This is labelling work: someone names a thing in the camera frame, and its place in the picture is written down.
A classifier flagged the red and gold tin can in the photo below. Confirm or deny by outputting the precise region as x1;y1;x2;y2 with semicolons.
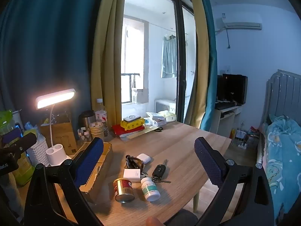
113;178;135;203

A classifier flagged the clear plastic water bottle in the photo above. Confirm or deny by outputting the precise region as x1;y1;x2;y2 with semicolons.
95;98;108;123

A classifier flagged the yellow packet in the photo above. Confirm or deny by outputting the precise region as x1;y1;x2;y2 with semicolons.
120;119;144;131

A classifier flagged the blue printed blanket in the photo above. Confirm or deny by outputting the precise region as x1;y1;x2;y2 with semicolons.
263;115;301;226

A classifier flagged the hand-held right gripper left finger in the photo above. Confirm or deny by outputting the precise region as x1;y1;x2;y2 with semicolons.
24;137;104;226

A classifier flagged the white air conditioner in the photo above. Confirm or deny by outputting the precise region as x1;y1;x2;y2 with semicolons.
214;12;263;32

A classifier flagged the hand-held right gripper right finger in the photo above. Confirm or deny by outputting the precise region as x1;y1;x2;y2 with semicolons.
194;137;275;226

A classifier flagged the grey bed headboard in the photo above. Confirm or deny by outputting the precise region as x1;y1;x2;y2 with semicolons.
265;69;301;129

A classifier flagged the white appliance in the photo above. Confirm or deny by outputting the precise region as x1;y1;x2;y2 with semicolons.
154;98;176;114

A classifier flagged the brown printed lamp carton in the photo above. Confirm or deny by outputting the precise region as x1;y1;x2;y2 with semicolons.
40;119;78;156

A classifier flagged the teal curtain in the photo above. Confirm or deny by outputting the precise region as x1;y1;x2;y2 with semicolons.
0;0;107;132
201;0;219;134

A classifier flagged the green bag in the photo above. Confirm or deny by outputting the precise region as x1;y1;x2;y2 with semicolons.
0;109;36;187

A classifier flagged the white earbuds case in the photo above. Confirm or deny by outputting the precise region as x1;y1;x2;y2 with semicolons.
136;153;151;164

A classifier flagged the stack of brown paper cups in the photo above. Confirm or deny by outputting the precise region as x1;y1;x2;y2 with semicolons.
89;121;105;142

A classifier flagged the white charger block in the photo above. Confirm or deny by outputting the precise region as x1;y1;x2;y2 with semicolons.
123;169;142;182

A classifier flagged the yellow curtain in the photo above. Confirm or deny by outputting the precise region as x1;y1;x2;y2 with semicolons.
91;0;127;138
186;0;210;129

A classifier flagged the clear plastic folder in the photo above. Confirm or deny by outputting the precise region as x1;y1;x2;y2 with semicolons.
119;125;161;143

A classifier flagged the white plastic basket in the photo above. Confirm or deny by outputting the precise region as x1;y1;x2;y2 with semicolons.
28;141;51;167

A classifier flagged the white pill bottle green label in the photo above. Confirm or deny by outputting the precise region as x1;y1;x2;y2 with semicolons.
140;177;161;202

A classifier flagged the black monitor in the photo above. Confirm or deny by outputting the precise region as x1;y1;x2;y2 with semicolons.
217;73;248;105

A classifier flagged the cardboard box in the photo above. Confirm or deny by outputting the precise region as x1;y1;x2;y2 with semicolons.
71;142;113;204

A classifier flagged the small white grey device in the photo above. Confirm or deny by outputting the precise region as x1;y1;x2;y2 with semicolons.
123;115;141;123

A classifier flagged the person's leg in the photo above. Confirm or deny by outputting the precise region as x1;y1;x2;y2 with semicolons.
145;208;201;226

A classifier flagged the stainless steel thermos mug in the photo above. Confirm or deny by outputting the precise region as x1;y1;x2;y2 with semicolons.
78;110;96;134

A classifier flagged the glass jar with printed pattern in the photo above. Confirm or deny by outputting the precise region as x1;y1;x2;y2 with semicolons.
78;127;91;143

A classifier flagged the white desk lamp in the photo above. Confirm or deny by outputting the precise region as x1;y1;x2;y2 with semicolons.
35;88;77;167

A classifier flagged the hanging light blue garment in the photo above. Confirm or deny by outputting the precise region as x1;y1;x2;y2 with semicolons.
160;35;177;79

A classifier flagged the red book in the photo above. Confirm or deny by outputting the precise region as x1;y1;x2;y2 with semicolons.
111;124;145;137

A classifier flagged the white computer desk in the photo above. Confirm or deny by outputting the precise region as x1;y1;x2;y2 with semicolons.
214;104;243;137

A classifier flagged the pile of white boxes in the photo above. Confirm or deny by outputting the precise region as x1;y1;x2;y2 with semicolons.
145;110;177;126

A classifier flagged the dark sliding door frame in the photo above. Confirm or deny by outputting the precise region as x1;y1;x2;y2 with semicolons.
172;0;189;123

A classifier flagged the black car key with keyring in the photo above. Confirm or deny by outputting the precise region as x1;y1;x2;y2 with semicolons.
150;159;172;184

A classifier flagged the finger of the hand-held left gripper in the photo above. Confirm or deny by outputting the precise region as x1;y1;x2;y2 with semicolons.
14;132;37;151
2;128;23;144

